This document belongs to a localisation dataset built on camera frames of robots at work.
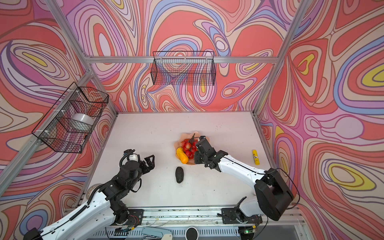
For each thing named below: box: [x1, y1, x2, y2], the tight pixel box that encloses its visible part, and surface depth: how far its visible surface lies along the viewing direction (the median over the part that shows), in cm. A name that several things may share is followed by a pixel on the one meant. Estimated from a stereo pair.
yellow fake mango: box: [176, 147, 189, 164], surface depth 89 cm
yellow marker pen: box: [252, 149, 260, 166], surface depth 95 cm
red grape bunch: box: [180, 133, 198, 160], surface depth 92 cm
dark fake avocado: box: [175, 166, 184, 184], surface depth 86 cm
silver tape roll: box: [71, 113, 95, 131], surface depth 74 cm
